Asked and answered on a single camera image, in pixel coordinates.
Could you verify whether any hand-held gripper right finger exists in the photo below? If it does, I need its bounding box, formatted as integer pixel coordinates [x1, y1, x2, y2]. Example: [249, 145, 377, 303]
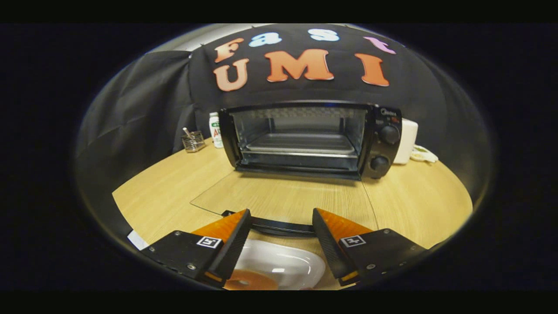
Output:
[312, 208, 430, 287]

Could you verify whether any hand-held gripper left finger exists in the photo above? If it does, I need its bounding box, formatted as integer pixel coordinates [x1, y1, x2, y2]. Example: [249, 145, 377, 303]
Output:
[140, 208, 252, 288]

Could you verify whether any brown donut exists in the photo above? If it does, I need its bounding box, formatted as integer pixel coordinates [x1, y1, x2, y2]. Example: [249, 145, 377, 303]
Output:
[224, 269, 279, 291]

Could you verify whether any black toaster oven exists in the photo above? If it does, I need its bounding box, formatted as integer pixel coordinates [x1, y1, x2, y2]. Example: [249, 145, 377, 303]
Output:
[191, 100, 402, 237]

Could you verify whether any metal oven tray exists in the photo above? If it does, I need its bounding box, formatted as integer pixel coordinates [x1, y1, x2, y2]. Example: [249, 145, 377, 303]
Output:
[246, 133, 356, 155]

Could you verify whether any white bread toaster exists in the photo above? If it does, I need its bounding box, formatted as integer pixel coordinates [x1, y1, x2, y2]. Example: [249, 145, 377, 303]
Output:
[394, 118, 419, 165]

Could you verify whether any white oval plate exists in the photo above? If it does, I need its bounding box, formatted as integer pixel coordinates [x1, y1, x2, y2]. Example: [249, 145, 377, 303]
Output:
[233, 239, 327, 290]

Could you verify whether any white paper sheet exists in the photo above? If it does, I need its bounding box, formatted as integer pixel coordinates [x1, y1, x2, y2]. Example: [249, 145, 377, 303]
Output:
[127, 230, 150, 251]

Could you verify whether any clear glass holder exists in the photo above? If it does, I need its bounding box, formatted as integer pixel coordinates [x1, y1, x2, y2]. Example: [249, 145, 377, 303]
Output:
[181, 127, 206, 153]

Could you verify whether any white bottle green label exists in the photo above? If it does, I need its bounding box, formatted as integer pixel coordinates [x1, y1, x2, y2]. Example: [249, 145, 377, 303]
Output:
[208, 112, 224, 149]

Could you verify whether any small white dish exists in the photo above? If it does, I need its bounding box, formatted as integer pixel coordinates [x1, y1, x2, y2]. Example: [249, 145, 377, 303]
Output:
[410, 145, 439, 163]

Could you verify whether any black backdrop cloth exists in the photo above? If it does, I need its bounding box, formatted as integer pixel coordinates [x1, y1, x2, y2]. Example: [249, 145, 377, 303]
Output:
[74, 24, 495, 227]

